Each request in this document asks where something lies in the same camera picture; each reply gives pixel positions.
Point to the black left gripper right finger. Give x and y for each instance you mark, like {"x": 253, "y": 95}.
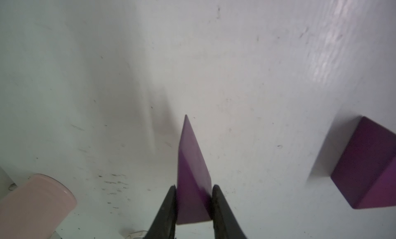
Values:
{"x": 224, "y": 222}

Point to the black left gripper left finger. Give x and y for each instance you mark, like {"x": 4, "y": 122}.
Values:
{"x": 163, "y": 226}

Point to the purple triangular wedge block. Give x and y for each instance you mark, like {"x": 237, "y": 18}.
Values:
{"x": 194, "y": 187}

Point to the pink pen holder cup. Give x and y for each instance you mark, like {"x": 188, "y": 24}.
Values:
{"x": 35, "y": 209}

